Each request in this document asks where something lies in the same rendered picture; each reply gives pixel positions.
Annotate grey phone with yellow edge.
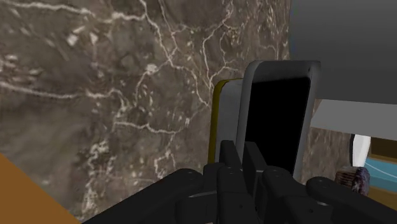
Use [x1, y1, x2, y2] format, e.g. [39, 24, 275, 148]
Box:
[207, 78, 246, 164]

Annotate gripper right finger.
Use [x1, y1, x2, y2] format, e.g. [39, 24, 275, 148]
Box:
[242, 142, 397, 224]

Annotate blue and brown object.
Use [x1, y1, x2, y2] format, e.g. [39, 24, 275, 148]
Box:
[363, 137, 397, 206]

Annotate purple mottled object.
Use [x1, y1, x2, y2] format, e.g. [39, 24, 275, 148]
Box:
[334, 165, 372, 197]

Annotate white rounded object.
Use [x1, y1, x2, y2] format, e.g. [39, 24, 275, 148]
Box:
[351, 134, 372, 169]

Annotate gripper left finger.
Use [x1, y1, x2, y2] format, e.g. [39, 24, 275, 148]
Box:
[83, 139, 259, 224]

